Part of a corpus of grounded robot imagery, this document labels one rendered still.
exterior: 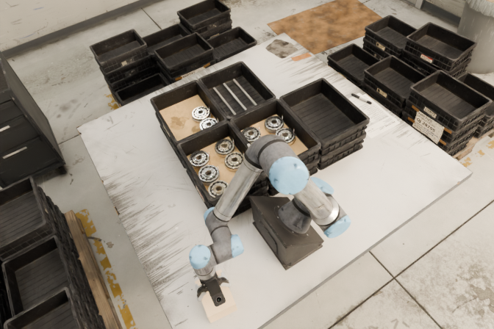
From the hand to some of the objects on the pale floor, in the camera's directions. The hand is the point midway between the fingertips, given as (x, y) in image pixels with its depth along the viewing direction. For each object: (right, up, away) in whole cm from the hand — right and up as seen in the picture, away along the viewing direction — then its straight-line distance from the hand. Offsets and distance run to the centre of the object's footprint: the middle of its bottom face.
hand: (215, 294), depth 157 cm
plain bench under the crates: (+23, +15, +110) cm, 113 cm away
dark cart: (-160, +47, +156) cm, 229 cm away
